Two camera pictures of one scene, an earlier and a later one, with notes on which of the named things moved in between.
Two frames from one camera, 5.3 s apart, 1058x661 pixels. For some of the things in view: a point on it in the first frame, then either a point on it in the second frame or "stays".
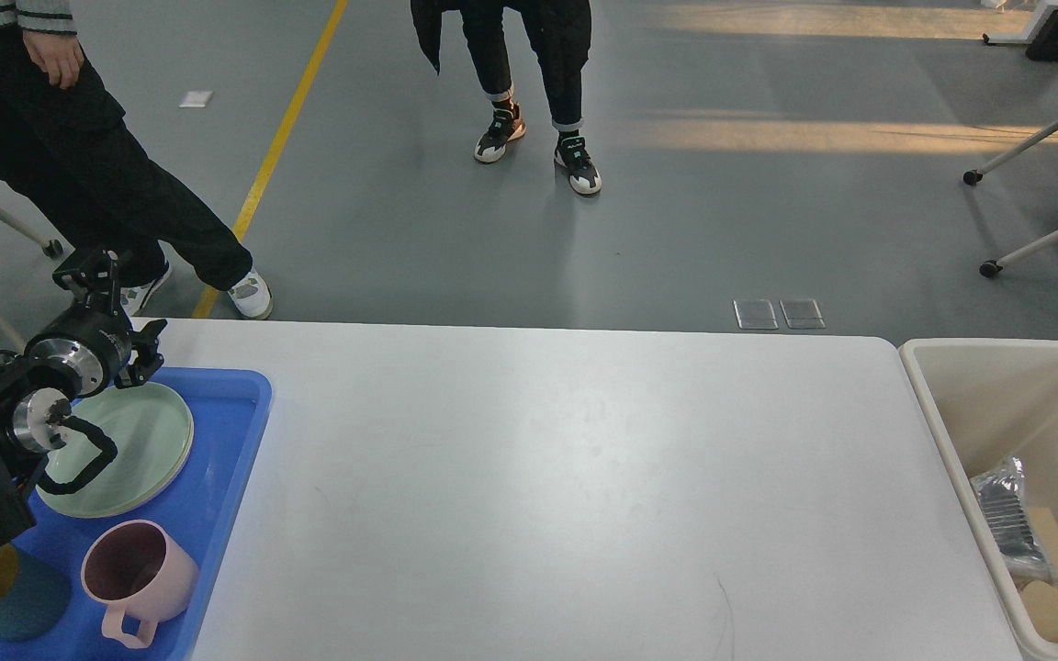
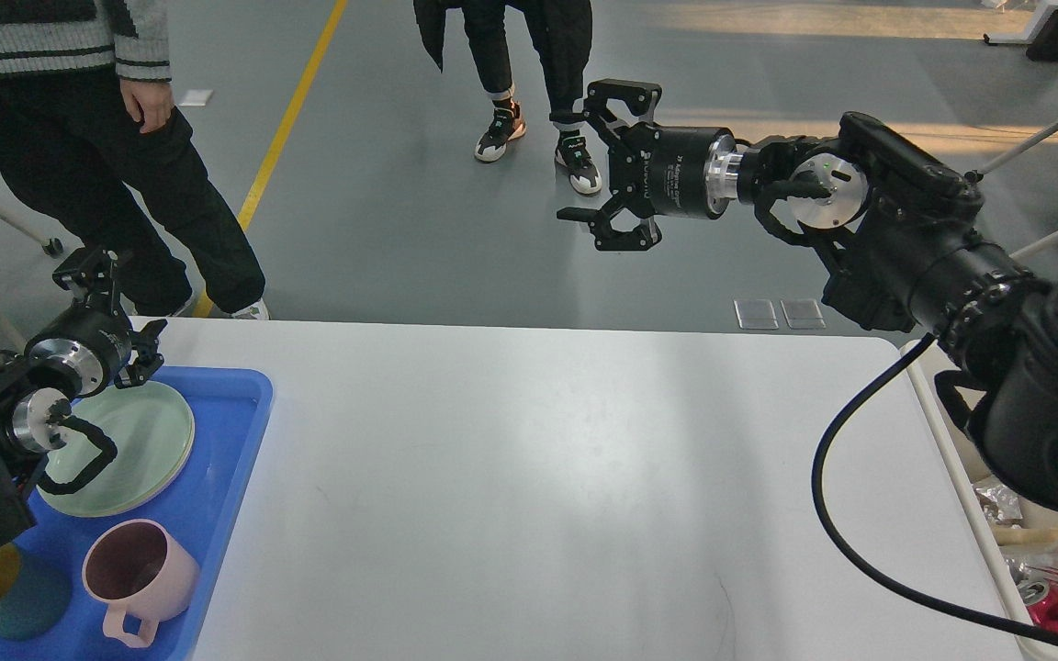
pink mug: x=132 y=568 stays
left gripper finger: x=148 y=360 stays
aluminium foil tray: x=1000 y=493 → x=1052 y=563
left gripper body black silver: x=96 y=344 stays
